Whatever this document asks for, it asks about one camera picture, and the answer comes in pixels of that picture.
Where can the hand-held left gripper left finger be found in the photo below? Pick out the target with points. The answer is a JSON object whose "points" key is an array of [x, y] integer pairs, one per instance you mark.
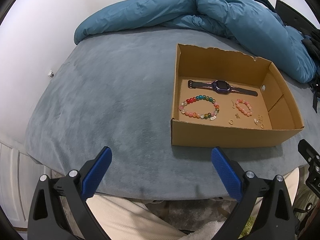
{"points": [[98, 175]]}

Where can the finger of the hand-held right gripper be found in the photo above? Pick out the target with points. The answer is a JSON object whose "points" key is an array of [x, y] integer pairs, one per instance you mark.
{"points": [[313, 170]]}

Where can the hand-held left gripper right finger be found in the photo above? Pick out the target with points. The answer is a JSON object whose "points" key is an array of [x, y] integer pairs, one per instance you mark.
{"points": [[226, 175]]}

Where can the brown cardboard box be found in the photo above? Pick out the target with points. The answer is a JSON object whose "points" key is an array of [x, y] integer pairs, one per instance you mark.
{"points": [[212, 135]]}

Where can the small silver rhinestone pin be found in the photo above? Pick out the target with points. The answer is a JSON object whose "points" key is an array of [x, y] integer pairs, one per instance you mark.
{"points": [[256, 121]]}

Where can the person's beige trousers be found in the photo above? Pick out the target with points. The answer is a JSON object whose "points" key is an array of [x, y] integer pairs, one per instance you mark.
{"points": [[125, 217]]}

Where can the cream fluffy top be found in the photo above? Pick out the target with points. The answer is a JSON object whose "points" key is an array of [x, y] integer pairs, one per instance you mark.
{"points": [[197, 235]]}

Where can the grey bed blanket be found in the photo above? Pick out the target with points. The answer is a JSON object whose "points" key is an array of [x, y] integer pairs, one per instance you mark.
{"points": [[100, 92]]}

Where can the white panelled door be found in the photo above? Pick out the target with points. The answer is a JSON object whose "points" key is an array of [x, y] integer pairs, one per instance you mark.
{"points": [[12, 180]]}

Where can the black clothing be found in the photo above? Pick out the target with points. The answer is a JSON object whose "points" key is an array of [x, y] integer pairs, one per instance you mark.
{"points": [[313, 42]]}

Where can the blue duvet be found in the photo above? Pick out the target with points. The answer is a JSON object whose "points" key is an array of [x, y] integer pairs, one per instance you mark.
{"points": [[150, 12]]}

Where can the white wall socket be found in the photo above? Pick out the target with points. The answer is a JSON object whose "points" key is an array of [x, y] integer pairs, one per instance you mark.
{"points": [[51, 74]]}

